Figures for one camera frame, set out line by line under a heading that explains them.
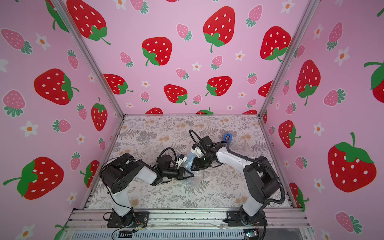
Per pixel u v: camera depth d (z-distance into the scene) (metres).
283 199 0.40
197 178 0.84
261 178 0.47
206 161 0.75
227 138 1.01
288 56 0.86
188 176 0.84
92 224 0.73
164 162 0.75
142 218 0.74
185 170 0.83
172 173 0.80
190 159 0.86
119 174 0.51
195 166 0.84
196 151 0.82
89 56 0.86
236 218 0.74
